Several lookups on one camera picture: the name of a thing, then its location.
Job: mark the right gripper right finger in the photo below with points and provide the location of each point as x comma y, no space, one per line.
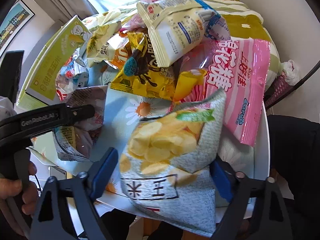
256,208

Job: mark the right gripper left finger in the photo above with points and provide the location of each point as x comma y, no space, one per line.
52,219

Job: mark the brown snack bag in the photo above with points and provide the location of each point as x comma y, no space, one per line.
75,142

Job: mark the blue red white snack bag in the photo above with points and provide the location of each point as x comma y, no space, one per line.
73,75

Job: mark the grey potato chips bag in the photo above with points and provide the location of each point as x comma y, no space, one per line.
164,169

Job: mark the yellow chocolate snack bag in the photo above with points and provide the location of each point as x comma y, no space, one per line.
141,74

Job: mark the person's left hand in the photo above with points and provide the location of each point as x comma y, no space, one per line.
11,188

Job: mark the green cardboard box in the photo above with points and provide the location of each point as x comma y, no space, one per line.
39,88

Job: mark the pale yellow snack bag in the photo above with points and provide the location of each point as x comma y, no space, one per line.
99,38

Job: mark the framed house picture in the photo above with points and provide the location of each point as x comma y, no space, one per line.
18,16

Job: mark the pink patterned bin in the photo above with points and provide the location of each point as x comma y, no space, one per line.
283,83

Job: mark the pink marshmallow bag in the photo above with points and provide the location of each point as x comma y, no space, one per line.
239,68

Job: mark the floral striped duvet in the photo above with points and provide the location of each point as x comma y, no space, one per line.
242,23

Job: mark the cream white snack bag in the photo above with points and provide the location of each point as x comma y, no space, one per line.
176,26

